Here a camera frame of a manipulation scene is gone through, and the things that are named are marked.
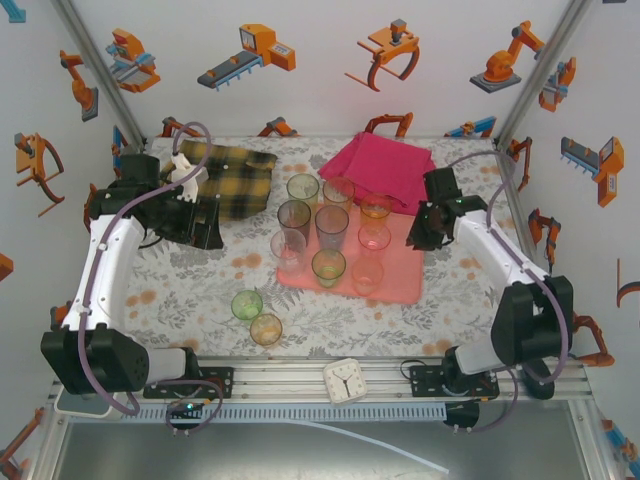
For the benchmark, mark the orange transparent glass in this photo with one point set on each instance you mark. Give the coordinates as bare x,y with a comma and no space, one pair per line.
375,206
265,330
338,192

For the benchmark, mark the pale pink transparent glass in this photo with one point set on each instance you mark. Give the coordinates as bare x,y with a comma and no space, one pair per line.
367,275

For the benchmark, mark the clear transparent glass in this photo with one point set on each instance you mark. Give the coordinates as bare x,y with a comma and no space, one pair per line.
289,250

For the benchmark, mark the smoke grey transparent glass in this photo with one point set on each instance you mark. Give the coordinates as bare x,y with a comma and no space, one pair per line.
294,216

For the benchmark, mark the blue transparent glass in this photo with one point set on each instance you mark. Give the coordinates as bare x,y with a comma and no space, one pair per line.
331,222

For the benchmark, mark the pale green transparent glass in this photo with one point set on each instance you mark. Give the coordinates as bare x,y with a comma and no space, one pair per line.
302,187

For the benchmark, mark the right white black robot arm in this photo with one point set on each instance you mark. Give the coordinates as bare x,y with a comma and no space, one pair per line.
500,250

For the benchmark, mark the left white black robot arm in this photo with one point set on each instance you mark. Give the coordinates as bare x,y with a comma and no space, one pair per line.
100,265

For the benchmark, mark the pink plastic tray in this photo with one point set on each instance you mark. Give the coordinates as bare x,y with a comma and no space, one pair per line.
400,270

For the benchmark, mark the floral print tablecloth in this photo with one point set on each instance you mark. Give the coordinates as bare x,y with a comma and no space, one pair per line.
200,280

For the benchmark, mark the yellow black plaid cloth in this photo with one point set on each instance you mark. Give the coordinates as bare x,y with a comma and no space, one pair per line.
240,180

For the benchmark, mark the magenta folded towel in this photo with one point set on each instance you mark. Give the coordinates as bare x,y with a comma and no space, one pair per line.
385,160

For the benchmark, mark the white square analog clock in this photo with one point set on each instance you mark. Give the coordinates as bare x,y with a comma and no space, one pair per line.
345,382

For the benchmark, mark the small black circuit board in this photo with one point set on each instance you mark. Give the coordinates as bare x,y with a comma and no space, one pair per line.
186,407

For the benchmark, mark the grey white box device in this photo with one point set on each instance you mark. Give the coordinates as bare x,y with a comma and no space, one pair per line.
85,407

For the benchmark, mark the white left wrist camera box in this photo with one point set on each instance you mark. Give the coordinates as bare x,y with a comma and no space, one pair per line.
182,167

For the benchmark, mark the aluminium table rail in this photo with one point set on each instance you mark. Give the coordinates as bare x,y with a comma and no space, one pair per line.
280,380

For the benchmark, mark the aluminium frame post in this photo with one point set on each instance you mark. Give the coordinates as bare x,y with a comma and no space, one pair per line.
545,70
104,70

